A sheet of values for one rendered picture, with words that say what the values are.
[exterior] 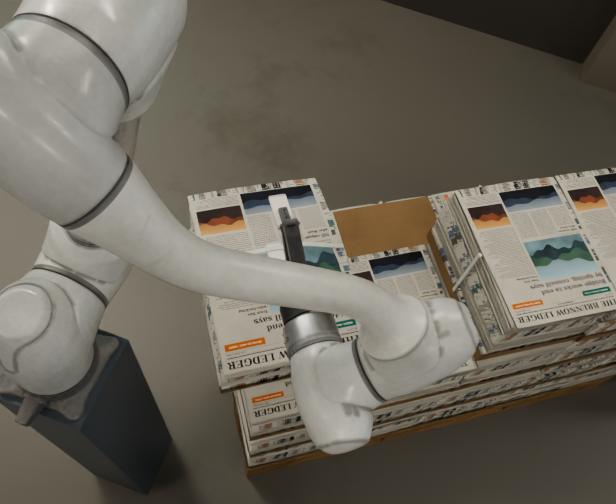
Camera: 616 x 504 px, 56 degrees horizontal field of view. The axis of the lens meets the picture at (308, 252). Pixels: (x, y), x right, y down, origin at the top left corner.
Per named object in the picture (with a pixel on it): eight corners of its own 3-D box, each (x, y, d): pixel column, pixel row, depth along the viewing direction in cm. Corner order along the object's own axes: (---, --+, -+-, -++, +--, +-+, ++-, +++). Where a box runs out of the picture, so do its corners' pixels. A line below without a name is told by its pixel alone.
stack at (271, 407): (224, 375, 223) (219, 277, 151) (495, 316, 248) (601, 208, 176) (245, 479, 205) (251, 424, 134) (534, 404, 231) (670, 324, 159)
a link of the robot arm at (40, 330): (-9, 380, 110) (-59, 338, 91) (43, 298, 119) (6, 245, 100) (70, 409, 109) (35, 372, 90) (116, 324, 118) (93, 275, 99)
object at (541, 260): (454, 194, 144) (456, 192, 143) (555, 179, 150) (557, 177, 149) (513, 330, 127) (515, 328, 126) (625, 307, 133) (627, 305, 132)
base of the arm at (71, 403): (-18, 410, 113) (-30, 402, 108) (44, 312, 124) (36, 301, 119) (67, 443, 112) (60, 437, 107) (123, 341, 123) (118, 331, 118)
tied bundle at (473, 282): (424, 236, 164) (450, 188, 145) (516, 221, 171) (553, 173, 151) (473, 362, 147) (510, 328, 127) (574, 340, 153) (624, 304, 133)
